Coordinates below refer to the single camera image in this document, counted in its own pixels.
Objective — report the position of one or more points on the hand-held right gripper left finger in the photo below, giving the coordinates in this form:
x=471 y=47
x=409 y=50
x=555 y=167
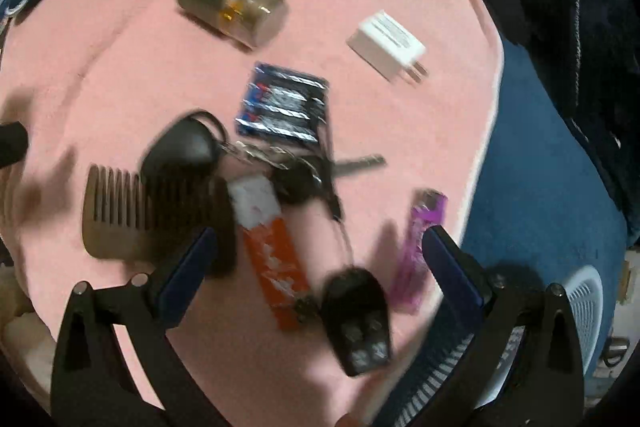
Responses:
x=187 y=268

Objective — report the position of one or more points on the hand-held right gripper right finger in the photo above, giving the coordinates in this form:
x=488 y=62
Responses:
x=450 y=272

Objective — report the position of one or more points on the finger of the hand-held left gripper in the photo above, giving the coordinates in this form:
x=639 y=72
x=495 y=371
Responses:
x=11 y=144

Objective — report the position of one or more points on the purple lighter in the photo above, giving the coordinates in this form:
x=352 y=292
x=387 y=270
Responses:
x=411 y=268

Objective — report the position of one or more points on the brown wooden comb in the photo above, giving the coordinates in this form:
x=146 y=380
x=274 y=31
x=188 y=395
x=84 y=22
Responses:
x=115 y=232

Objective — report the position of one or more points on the orange and white lighter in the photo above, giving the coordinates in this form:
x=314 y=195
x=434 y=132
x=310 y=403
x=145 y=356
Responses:
x=272 y=252

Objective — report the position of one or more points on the black remote key fob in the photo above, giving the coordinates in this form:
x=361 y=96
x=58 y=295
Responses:
x=357 y=324

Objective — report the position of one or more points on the key bunch with black pouch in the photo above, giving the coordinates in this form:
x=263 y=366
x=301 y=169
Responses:
x=177 y=149

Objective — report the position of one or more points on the light blue mesh basket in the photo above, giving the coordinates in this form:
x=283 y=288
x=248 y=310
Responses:
x=587 y=302

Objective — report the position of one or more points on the blue battery pack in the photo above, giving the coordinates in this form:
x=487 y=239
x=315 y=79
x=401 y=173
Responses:
x=282 y=107

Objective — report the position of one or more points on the pink towel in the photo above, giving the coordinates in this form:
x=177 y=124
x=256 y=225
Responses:
x=100 y=82

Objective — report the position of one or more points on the blue plush blanket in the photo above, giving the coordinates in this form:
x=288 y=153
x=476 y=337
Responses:
x=540 y=167

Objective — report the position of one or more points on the green and gold jar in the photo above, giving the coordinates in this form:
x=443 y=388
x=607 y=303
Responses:
x=232 y=2

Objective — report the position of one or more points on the white wall charger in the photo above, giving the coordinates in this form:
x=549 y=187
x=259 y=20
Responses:
x=385 y=43

